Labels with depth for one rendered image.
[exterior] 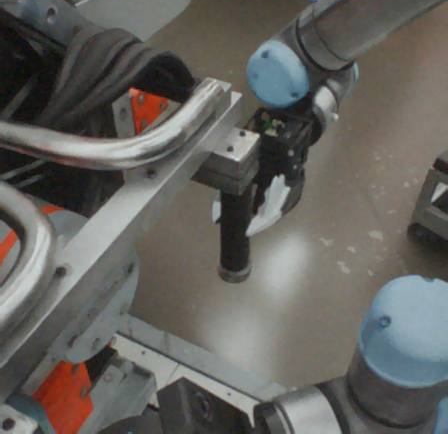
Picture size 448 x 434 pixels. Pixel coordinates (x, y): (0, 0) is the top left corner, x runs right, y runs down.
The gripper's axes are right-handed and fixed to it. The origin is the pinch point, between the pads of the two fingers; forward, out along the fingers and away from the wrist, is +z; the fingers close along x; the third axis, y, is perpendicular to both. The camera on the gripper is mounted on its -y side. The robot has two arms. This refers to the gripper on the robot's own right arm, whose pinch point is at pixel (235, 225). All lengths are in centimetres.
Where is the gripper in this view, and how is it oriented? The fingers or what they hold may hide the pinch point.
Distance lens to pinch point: 62.9
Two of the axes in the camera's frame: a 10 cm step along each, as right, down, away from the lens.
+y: 0.0, -7.1, -7.1
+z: -4.6, 6.3, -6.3
